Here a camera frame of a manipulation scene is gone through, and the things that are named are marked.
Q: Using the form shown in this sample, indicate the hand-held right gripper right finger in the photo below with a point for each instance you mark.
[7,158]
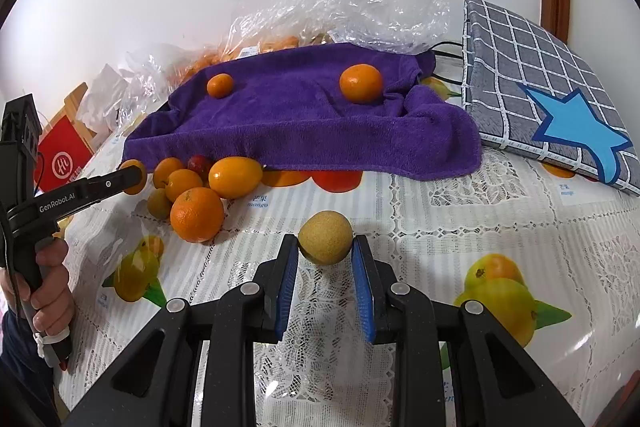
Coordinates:
[364,297]

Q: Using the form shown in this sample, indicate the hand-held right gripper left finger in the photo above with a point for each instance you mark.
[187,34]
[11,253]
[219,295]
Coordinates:
[286,292]

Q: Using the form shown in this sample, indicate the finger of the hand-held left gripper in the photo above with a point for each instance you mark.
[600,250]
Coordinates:
[110,183]

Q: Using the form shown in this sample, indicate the small mandarin orange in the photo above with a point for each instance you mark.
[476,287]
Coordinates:
[220,86]
[135,165]
[167,169]

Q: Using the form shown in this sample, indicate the small yellow-green citrus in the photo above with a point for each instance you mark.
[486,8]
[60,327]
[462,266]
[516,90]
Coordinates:
[158,204]

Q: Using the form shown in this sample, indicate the round brown pear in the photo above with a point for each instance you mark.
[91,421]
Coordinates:
[325,238]

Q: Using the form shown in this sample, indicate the large round orange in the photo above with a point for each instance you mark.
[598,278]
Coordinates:
[196,214]

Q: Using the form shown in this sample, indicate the small red plum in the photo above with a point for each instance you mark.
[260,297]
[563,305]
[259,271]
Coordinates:
[200,163]

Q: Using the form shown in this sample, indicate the oval yellow-orange citrus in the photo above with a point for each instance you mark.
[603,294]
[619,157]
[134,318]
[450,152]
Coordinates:
[235,177]

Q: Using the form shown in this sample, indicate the purple towel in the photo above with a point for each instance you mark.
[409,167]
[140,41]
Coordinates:
[300,117]

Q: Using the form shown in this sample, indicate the person's left forearm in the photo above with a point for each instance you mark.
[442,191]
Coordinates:
[17,367]

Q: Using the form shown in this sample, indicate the person's left hand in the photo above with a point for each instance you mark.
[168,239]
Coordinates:
[52,277]

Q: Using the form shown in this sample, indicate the red paper bag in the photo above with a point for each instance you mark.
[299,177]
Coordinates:
[60,157]

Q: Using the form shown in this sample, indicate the white plastic bag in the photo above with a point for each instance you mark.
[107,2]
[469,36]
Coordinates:
[102,97]

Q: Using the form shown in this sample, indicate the lace fruit print tablecloth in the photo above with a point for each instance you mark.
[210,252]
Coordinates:
[450,227]

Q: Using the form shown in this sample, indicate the empty clear plastic bag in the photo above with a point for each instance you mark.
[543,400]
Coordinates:
[145,72]

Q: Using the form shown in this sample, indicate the clear bag of oranges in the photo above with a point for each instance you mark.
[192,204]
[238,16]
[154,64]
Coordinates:
[270,44]

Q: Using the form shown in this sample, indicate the grey checked cushion blue star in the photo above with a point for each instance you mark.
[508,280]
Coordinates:
[515,57]

